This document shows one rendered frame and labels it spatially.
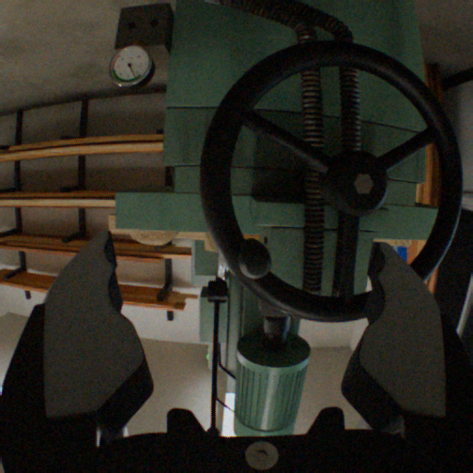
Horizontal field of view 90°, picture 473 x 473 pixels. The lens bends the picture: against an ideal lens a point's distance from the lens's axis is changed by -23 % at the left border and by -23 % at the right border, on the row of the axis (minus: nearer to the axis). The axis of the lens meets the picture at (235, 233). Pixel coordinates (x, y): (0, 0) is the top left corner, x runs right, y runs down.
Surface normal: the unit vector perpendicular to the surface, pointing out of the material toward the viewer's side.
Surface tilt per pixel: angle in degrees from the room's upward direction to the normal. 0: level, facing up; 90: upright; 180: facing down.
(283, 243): 90
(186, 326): 90
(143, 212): 90
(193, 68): 90
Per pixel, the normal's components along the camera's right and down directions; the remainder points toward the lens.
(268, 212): 0.02, 0.20
